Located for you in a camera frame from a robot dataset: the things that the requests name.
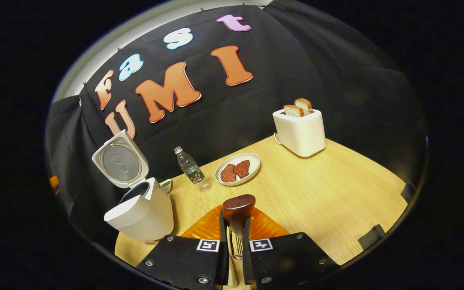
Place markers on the white oval plate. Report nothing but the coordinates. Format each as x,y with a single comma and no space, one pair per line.
252,161

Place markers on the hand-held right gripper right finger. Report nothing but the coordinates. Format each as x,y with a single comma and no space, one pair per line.
247,257

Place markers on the brown wooden spoon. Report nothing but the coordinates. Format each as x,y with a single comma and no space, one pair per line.
238,207

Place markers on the small white bowl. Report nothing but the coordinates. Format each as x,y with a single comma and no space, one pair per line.
166,185

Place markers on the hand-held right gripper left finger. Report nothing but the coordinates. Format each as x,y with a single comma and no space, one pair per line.
223,253

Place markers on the clear plastic water bottle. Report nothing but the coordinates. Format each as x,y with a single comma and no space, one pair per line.
191,169

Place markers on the toast slice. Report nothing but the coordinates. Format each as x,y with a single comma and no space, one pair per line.
293,111
304,104

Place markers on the white rice cooker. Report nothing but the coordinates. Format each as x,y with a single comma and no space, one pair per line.
143,217

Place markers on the black backdrop cloth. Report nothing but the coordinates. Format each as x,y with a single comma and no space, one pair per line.
316,72

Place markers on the white toaster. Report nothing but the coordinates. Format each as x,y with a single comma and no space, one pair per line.
302,135

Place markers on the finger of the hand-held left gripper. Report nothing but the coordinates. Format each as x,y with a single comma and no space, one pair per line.
54,182

